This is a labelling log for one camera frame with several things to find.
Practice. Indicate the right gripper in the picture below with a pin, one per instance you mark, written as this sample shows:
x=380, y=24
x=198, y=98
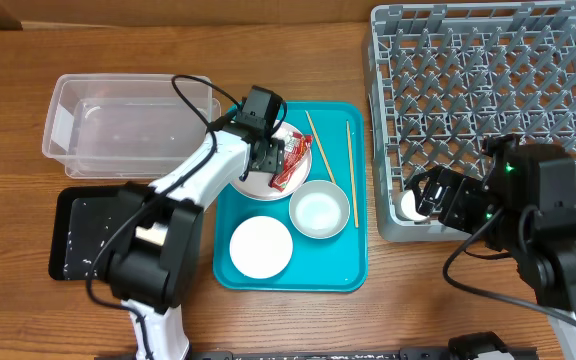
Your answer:
x=458, y=186

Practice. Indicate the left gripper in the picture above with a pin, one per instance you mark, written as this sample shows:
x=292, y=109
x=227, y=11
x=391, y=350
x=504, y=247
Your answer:
x=274, y=155

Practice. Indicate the small white cup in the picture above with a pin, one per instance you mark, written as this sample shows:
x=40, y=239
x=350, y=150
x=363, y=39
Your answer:
x=405, y=207

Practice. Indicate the white rice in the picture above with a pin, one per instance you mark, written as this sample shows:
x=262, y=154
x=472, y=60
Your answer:
x=87, y=232

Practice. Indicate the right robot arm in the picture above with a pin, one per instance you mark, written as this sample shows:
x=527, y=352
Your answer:
x=524, y=209

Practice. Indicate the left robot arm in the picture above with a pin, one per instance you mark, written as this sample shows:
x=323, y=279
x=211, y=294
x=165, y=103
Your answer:
x=149, y=259

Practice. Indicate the red sauce packet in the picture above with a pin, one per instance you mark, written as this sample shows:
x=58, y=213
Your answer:
x=296, y=146

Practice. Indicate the large white plate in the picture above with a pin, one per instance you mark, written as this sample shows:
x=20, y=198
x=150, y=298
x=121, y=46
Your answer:
x=256, y=184

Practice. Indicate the left wooden chopstick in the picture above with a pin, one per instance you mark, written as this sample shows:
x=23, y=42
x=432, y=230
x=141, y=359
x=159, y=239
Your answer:
x=320, y=147

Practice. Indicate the wooden chopstick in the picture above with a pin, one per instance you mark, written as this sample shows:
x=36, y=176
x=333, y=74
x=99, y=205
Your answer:
x=352, y=175
x=320, y=147

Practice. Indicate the teal serving tray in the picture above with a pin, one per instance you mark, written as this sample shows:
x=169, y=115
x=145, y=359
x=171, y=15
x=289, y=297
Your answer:
x=338, y=264

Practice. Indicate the grey bowl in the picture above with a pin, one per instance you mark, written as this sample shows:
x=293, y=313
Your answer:
x=319, y=209

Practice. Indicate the right wooden chopstick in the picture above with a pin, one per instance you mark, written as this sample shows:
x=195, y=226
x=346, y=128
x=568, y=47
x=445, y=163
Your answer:
x=352, y=175

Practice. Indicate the grey dish rack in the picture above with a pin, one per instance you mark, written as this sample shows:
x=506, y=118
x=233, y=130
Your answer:
x=440, y=78

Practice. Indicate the clear plastic bin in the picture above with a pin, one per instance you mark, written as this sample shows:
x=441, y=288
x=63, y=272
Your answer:
x=125, y=125

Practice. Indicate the black tray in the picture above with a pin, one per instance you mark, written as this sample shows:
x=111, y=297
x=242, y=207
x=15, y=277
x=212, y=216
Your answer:
x=126, y=200

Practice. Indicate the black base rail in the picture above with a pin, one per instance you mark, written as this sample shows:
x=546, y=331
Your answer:
x=475, y=346

